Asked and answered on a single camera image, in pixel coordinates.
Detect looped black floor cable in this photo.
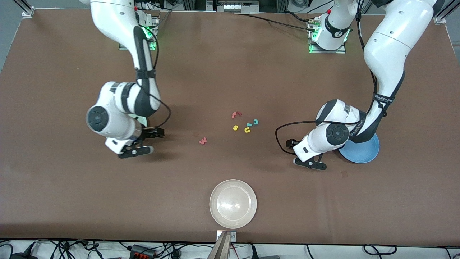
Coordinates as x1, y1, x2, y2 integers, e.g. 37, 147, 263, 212
363, 245, 397, 256

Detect long black table cable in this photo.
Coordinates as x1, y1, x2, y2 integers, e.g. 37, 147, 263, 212
234, 13, 317, 31

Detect aluminium camera post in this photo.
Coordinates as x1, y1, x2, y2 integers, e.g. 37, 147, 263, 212
208, 231, 232, 259

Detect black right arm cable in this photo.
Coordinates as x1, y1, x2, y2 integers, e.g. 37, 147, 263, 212
142, 25, 172, 130

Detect white power strip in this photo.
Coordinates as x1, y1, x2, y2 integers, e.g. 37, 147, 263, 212
216, 0, 259, 13

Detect metal post bracket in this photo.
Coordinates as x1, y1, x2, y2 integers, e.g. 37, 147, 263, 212
216, 230, 237, 242

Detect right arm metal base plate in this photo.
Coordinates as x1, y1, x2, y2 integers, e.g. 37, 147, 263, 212
119, 16, 160, 51

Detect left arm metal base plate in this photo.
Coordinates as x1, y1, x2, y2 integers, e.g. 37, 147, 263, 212
308, 16, 346, 54

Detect beige plate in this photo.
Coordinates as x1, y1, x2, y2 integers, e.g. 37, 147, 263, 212
210, 179, 257, 229

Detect tangled black cable bundle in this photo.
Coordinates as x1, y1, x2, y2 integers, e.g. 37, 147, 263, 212
32, 239, 105, 259

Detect aluminium frame corner bracket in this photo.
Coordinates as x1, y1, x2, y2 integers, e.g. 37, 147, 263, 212
14, 0, 35, 18
433, 0, 459, 25

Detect black orange power block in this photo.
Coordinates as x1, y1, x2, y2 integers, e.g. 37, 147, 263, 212
129, 245, 157, 259

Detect brown table cover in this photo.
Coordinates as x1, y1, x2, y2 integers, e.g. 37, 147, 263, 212
0, 9, 460, 247

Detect blue plate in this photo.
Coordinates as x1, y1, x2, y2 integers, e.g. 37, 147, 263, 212
338, 132, 380, 164

